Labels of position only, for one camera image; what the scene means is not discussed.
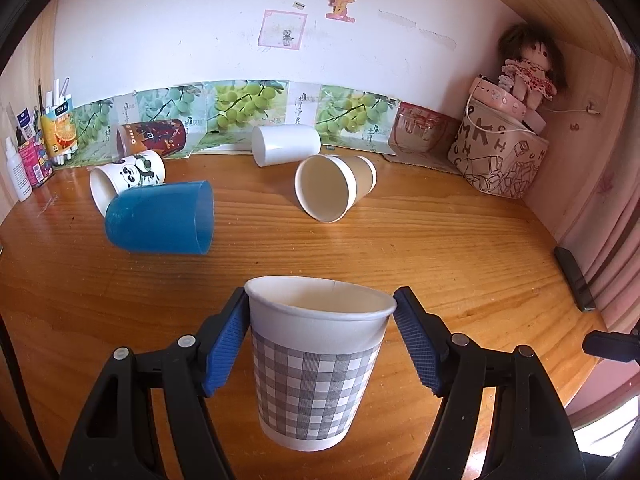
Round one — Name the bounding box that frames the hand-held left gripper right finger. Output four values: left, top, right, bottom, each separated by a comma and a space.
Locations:
394, 286, 586, 480

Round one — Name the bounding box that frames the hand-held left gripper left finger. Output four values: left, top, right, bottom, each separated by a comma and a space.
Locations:
62, 287, 251, 480

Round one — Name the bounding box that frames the grey checked paper cup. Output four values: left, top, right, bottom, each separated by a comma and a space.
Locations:
244, 275, 398, 453

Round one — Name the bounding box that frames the blue plastic cup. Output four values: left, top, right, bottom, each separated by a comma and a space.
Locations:
104, 180, 216, 256

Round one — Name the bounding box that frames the tan paper cup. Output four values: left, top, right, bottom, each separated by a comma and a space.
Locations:
294, 154, 378, 224

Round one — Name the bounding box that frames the panda print paper cup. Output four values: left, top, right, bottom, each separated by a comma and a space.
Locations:
90, 151, 167, 218

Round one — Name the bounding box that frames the plain white paper cup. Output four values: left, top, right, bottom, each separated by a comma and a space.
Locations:
251, 124, 322, 168

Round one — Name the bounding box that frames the dark red printed cup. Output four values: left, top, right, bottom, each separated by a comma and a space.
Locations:
116, 119, 188, 161

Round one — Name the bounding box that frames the black flat remote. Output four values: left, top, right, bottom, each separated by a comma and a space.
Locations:
553, 246, 597, 314

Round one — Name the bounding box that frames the beige letter print bag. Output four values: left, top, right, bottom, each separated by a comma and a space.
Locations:
447, 100, 550, 202

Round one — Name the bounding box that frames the pink curtain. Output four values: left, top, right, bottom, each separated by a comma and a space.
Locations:
564, 50, 640, 428

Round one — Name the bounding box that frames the grape print carton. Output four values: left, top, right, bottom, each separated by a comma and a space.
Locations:
204, 79, 290, 152
315, 85, 402, 154
64, 100, 121, 167
134, 85, 207, 157

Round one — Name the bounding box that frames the pink round box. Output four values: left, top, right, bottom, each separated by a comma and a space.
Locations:
467, 75, 548, 136

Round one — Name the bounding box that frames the pink printed box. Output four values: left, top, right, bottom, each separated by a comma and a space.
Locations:
19, 135, 55, 189

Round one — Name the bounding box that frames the orange juice carton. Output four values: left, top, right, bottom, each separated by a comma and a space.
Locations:
41, 107, 77, 159

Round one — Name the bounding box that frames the white plastic bottle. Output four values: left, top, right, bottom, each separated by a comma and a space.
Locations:
4, 137, 34, 202

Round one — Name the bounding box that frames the brown haired rag doll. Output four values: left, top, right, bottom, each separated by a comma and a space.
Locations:
499, 22, 569, 111

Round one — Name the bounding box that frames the blue pen holder box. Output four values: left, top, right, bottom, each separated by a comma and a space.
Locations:
14, 106, 42, 145

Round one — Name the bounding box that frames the pink paper note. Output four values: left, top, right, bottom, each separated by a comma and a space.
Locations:
258, 9, 308, 51

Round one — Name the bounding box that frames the black bracket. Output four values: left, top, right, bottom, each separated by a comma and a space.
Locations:
582, 329, 640, 364

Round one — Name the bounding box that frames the white cable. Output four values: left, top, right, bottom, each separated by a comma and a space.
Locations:
539, 102, 602, 116

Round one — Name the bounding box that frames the pony wall sticker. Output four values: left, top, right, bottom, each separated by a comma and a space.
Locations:
325, 0, 359, 23

